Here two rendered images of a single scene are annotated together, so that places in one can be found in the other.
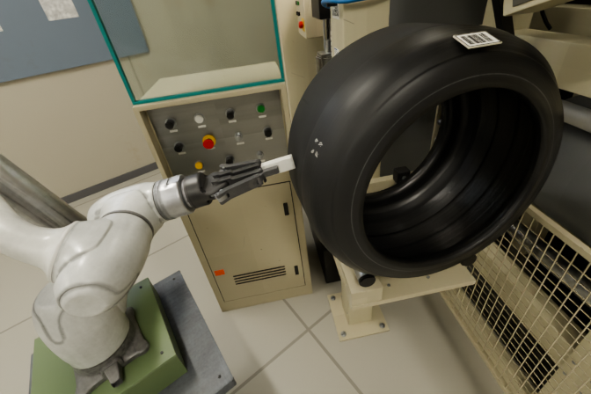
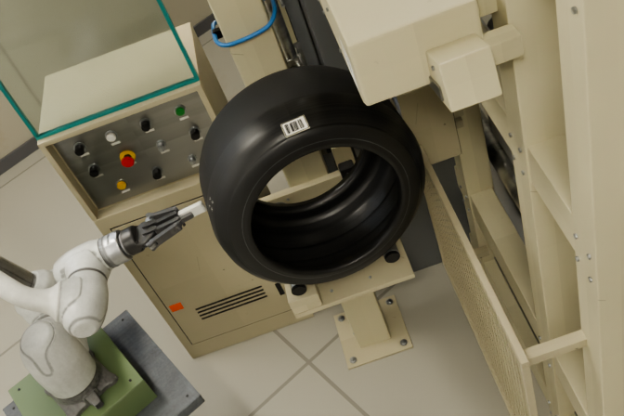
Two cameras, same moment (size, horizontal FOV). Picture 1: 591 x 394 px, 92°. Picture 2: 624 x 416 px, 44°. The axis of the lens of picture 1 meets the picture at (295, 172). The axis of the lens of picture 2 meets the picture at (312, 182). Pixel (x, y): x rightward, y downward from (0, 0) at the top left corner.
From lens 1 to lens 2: 1.45 m
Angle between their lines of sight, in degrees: 11
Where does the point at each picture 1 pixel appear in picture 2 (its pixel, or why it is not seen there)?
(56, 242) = (56, 296)
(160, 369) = (132, 393)
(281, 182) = not seen: hidden behind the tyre
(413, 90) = (259, 166)
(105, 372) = (86, 398)
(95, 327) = (72, 361)
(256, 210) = (203, 224)
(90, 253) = (78, 300)
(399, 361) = (421, 380)
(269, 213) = not seen: hidden behind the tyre
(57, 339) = (47, 371)
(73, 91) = not seen: outside the picture
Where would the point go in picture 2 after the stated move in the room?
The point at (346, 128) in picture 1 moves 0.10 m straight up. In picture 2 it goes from (224, 193) to (209, 164)
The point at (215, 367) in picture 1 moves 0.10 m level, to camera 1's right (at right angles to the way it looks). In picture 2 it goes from (182, 389) to (213, 381)
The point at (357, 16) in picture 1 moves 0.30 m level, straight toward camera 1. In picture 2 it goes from (244, 48) to (222, 123)
